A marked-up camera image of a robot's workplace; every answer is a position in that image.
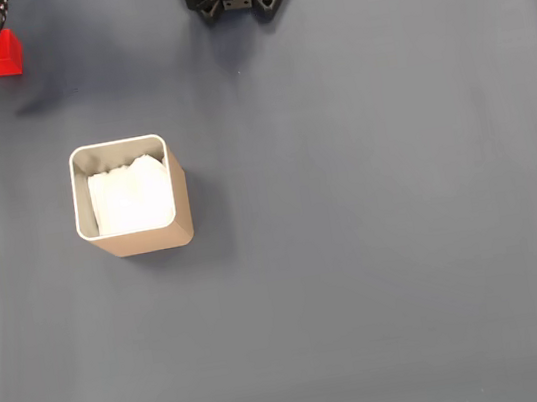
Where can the red cube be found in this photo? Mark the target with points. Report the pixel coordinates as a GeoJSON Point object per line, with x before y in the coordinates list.
{"type": "Point", "coordinates": [6, 55]}

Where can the tan metal box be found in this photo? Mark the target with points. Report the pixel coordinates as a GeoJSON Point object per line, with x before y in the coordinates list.
{"type": "Point", "coordinates": [153, 239]}

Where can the white tissue paper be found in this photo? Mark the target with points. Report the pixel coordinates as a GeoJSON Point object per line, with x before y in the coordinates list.
{"type": "Point", "coordinates": [132, 201]}

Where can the grey blue table mat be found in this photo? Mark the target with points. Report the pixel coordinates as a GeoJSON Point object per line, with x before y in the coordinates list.
{"type": "Point", "coordinates": [406, 241]}

